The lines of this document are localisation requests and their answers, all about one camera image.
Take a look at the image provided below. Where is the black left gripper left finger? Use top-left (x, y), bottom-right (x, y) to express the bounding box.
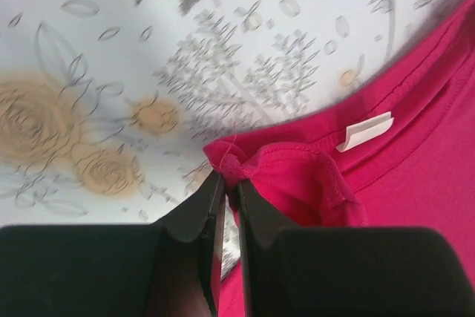
top-left (1, 172), bottom-right (225, 316)

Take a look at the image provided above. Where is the floral table cloth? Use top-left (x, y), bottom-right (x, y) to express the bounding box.
top-left (0, 0), bottom-right (475, 288)

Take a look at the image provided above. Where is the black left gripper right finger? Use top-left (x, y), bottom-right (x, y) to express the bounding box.
top-left (235, 180), bottom-right (474, 316)

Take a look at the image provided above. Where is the pink t shirt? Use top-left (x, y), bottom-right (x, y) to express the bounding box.
top-left (202, 0), bottom-right (475, 317)

